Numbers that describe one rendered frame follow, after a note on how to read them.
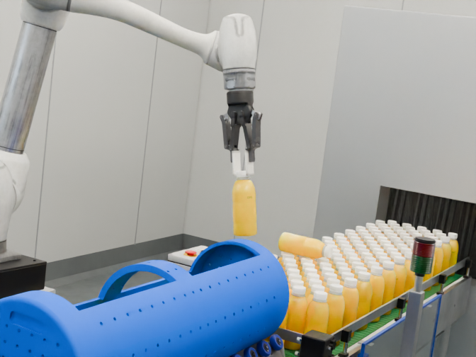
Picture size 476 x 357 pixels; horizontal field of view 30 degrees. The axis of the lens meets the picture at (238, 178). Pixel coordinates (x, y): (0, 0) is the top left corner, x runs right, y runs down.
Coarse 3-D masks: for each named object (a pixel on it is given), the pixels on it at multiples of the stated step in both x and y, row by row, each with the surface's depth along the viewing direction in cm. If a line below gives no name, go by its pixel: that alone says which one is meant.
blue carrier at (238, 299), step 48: (240, 240) 238; (144, 288) 223; (192, 288) 198; (240, 288) 213; (288, 288) 234; (0, 336) 167; (48, 336) 162; (96, 336) 165; (144, 336) 177; (192, 336) 192; (240, 336) 214
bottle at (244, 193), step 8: (240, 184) 246; (248, 184) 246; (232, 192) 247; (240, 192) 245; (248, 192) 245; (232, 200) 247; (240, 200) 245; (248, 200) 245; (232, 208) 248; (240, 208) 245; (248, 208) 245; (240, 216) 245; (248, 216) 245; (240, 224) 245; (248, 224) 245; (256, 224) 248; (240, 232) 245; (248, 232) 245; (256, 232) 248
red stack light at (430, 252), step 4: (416, 244) 258; (420, 244) 257; (424, 244) 257; (428, 244) 257; (432, 244) 257; (416, 248) 258; (420, 248) 257; (424, 248) 257; (428, 248) 257; (432, 248) 257; (412, 252) 260; (416, 252) 258; (420, 252) 257; (424, 252) 257; (428, 252) 257; (432, 252) 258; (424, 256) 257; (428, 256) 257; (432, 256) 258
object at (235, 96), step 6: (228, 96) 246; (234, 96) 244; (240, 96) 244; (246, 96) 245; (252, 96) 246; (228, 102) 246; (234, 102) 244; (240, 102) 244; (246, 102) 245; (252, 102) 246; (228, 108) 249; (234, 108) 248; (240, 108) 246; (246, 108) 245; (252, 108) 246; (228, 114) 249; (246, 114) 245; (246, 120) 246
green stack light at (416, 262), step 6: (414, 258) 259; (420, 258) 257; (426, 258) 257; (432, 258) 258; (414, 264) 259; (420, 264) 258; (426, 264) 258; (432, 264) 259; (414, 270) 259; (420, 270) 258; (426, 270) 258
